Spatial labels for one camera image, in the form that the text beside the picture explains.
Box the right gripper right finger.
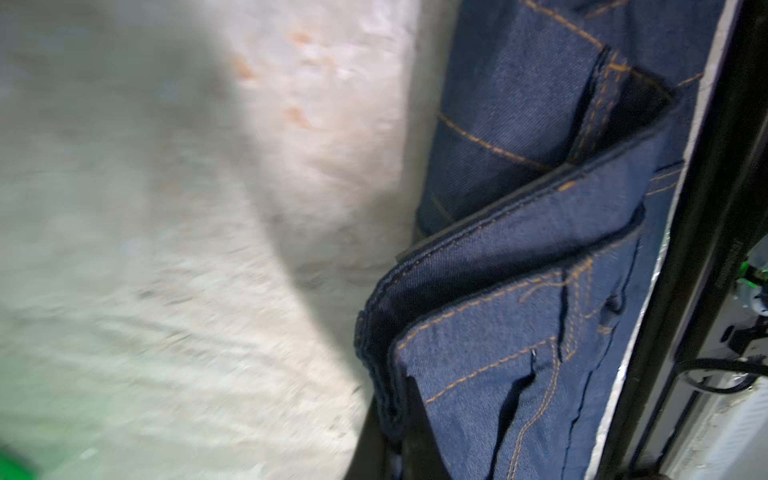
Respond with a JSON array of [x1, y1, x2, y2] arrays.
[[401, 377, 450, 480]]

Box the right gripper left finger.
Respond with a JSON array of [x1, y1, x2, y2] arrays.
[[344, 399, 390, 480]]

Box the dark blue denim trousers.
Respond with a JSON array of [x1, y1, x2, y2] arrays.
[[355, 1, 726, 479]]

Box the green plastic basket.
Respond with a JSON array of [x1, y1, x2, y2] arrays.
[[0, 447, 37, 480]]

